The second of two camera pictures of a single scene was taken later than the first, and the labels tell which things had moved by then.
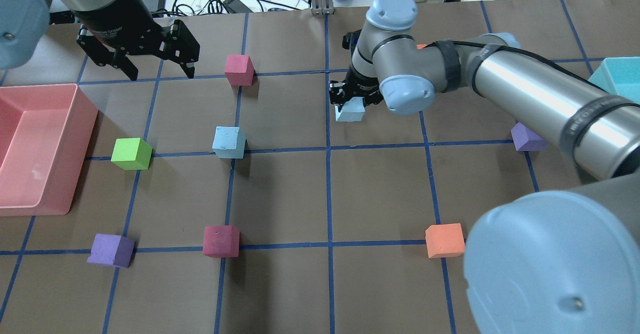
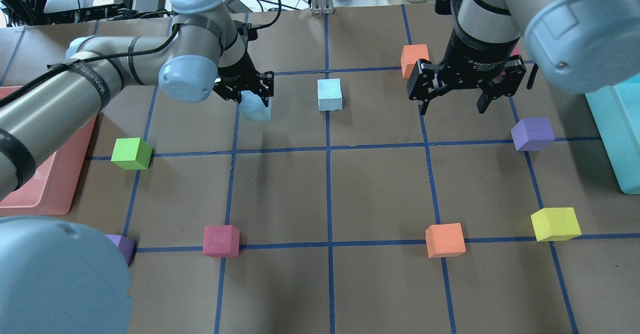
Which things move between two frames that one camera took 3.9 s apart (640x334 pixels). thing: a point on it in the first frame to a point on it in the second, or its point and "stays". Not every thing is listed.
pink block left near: x=221 y=241 stays
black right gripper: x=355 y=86 to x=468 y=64
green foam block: x=133 y=154 stays
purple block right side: x=525 y=139 stays
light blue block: x=352 y=111 to x=329 y=94
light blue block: x=229 y=142 to x=252 y=107
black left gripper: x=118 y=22 to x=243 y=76
